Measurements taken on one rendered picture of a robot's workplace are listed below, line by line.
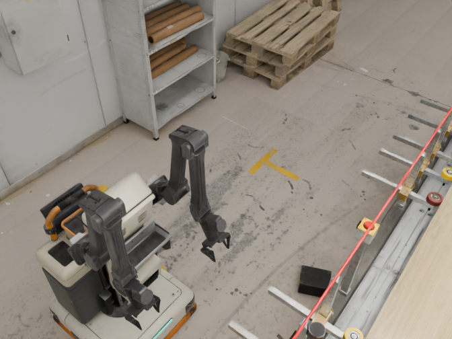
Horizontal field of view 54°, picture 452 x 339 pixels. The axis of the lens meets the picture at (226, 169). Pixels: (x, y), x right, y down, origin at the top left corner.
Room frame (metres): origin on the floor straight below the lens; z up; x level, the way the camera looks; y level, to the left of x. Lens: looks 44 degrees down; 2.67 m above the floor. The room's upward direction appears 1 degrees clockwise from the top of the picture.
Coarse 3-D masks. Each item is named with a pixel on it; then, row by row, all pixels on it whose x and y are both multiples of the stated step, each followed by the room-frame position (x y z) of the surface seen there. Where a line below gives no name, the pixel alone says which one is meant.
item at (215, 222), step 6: (210, 210) 1.26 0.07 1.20; (192, 216) 1.22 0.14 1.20; (204, 216) 1.23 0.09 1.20; (210, 216) 1.21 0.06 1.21; (216, 216) 1.20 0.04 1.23; (210, 222) 1.19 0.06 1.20; (216, 222) 1.17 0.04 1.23; (222, 222) 1.19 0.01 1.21; (210, 228) 1.18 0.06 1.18; (216, 228) 1.16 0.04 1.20; (222, 228) 1.17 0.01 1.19
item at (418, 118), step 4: (408, 116) 2.47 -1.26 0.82; (412, 116) 2.46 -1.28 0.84; (416, 116) 2.45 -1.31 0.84; (420, 116) 2.45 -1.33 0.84; (416, 120) 2.44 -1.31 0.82; (420, 120) 2.42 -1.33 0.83; (424, 120) 2.41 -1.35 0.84; (428, 120) 2.41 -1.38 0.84; (428, 124) 2.39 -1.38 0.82; (432, 124) 2.37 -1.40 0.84; (436, 124) 2.36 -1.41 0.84
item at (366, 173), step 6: (366, 174) 1.86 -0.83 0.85; (372, 174) 1.85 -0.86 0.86; (372, 180) 1.83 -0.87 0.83; (378, 180) 1.81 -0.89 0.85; (384, 180) 1.81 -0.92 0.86; (390, 186) 1.77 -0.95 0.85; (396, 186) 1.76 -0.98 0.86; (414, 192) 1.71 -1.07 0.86; (414, 198) 1.68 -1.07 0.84; (420, 198) 1.67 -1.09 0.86; (426, 204) 1.64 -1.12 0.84
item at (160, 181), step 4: (160, 176) 1.45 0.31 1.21; (164, 176) 1.45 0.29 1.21; (156, 180) 1.42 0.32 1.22; (160, 180) 1.40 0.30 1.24; (164, 180) 1.41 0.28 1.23; (168, 180) 1.39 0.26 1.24; (152, 184) 1.39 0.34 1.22; (156, 184) 1.38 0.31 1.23; (160, 184) 1.37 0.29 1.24; (152, 188) 1.38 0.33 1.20; (156, 188) 1.36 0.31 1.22; (160, 188) 1.35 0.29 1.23; (156, 192) 1.35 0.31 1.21; (160, 192) 1.34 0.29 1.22; (160, 196) 1.34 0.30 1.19
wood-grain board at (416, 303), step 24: (432, 240) 1.35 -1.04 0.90; (408, 264) 1.20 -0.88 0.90; (432, 264) 1.20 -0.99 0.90; (408, 288) 1.07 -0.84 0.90; (432, 288) 1.08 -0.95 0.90; (384, 312) 0.95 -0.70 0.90; (408, 312) 0.95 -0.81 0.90; (432, 312) 0.96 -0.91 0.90; (384, 336) 0.84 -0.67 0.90; (408, 336) 0.85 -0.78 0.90; (432, 336) 0.85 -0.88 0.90
